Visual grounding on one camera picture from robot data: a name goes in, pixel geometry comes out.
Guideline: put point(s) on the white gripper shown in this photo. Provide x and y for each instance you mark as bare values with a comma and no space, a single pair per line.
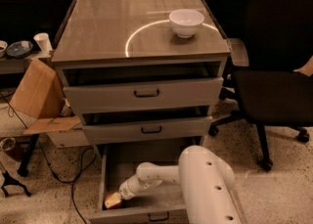
126,190

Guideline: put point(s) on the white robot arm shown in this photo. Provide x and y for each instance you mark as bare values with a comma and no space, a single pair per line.
205,181

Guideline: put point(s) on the grey bottom drawer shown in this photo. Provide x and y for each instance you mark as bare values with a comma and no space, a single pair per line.
119,162

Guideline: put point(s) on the grey drawer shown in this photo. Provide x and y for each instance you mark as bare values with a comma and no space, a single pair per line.
119,162
147,130
127,97

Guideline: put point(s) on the grey middle drawer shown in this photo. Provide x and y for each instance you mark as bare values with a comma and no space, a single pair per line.
147,130

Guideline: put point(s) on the grey drawer cabinet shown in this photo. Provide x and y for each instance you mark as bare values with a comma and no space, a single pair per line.
129,41

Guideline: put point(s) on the grey top drawer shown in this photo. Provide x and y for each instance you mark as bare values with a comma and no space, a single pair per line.
127,97

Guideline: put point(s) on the black table leg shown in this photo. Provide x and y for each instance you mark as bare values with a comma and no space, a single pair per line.
22,171

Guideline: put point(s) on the black stand foot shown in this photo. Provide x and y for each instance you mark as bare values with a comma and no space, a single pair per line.
10,181

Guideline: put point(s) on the brown round container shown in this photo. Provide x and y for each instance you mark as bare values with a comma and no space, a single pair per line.
12,149

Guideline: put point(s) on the brown cardboard box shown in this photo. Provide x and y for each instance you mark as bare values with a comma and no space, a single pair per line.
40,95

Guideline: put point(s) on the white paper cup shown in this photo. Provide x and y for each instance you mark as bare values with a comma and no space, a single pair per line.
43,41

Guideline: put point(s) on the dark blue plate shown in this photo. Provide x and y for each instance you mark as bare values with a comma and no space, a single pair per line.
20,49

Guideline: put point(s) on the black office chair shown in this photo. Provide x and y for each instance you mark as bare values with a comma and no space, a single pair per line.
271,70

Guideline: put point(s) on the white ceramic bowl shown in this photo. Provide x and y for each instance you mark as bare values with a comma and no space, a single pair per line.
186,22

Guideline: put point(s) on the white bowl at left edge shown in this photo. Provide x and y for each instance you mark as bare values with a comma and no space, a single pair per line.
3,47

